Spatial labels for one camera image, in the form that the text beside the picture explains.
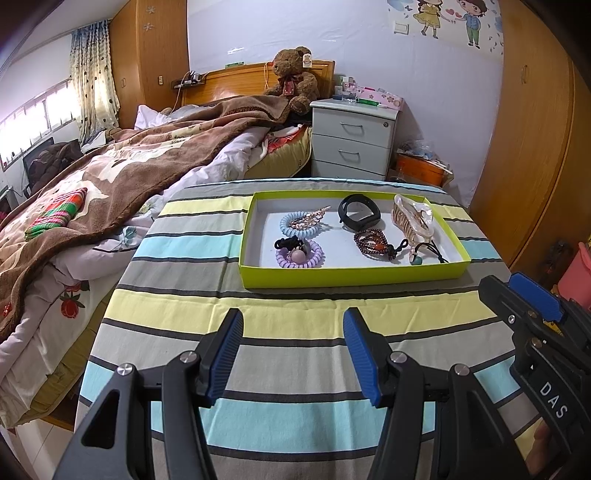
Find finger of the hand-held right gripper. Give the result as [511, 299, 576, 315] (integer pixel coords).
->
[478, 275, 537, 339]
[507, 272, 570, 325]

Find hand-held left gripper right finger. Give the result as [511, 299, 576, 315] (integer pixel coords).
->
[342, 307, 532, 480]

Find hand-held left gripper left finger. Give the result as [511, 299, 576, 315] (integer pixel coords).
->
[53, 308, 245, 480]

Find black hair tie teal bead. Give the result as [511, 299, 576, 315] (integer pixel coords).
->
[405, 239, 450, 268]

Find purple spiral hair tie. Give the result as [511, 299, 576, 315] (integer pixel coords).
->
[275, 239, 325, 270]

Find lime green cardboard box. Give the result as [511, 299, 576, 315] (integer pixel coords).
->
[239, 190, 472, 291]

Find brown beaded bracelet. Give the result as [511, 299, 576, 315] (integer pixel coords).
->
[353, 228, 394, 260]

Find black hair tie pink beads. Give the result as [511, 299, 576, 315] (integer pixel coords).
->
[274, 235, 309, 265]

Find black wristband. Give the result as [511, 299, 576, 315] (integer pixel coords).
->
[338, 194, 383, 230]

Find gold rhinestone hair clip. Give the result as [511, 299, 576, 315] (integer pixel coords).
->
[288, 206, 332, 232]

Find pink plastic bucket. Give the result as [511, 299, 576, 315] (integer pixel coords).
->
[555, 241, 591, 297]

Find striped tablecloth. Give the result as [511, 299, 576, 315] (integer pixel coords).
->
[78, 178, 525, 480]

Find translucent pink hair claw clip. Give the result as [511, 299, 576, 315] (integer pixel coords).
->
[391, 194, 438, 246]

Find wide wooden wardrobe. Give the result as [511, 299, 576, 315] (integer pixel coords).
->
[470, 0, 591, 288]

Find orange storage box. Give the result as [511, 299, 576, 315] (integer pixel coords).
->
[394, 151, 454, 188]

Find white floral quilt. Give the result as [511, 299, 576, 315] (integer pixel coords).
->
[0, 105, 278, 418]

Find brown fleece blanket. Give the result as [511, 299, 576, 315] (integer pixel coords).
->
[0, 95, 297, 334]

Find olive yellow mattress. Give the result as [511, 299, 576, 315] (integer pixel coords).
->
[244, 126, 313, 179]

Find grey drawer nightstand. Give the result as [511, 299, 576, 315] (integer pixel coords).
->
[310, 97, 398, 182]

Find pink floral tissue box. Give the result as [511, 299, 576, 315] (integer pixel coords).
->
[358, 88, 406, 112]

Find dark jacket on chair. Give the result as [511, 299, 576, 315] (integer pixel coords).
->
[23, 140, 82, 191]

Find wooden headboard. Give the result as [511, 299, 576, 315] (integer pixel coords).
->
[178, 60, 336, 110]

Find brown teddy bear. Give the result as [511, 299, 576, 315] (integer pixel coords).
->
[263, 46, 321, 117]

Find patterned curtain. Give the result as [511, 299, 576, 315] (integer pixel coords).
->
[69, 21, 122, 145]

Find window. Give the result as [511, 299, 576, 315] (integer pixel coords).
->
[0, 78, 80, 168]

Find narrow wooden wardrobe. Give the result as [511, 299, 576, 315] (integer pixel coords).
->
[109, 0, 189, 131]

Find light blue spiral hair tie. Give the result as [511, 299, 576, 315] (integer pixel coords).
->
[279, 211, 325, 240]

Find cartoon wall sticker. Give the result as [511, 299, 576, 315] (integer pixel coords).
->
[385, 0, 505, 57]

